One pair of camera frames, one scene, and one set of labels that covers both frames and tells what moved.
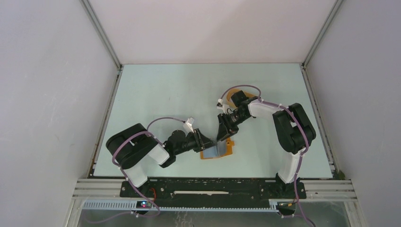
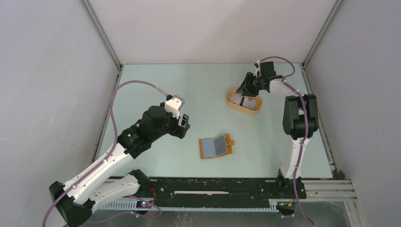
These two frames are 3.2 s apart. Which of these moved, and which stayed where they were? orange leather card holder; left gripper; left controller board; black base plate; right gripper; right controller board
Moved: left gripper; right gripper
Stayed: orange leather card holder; right controller board; black base plate; left controller board
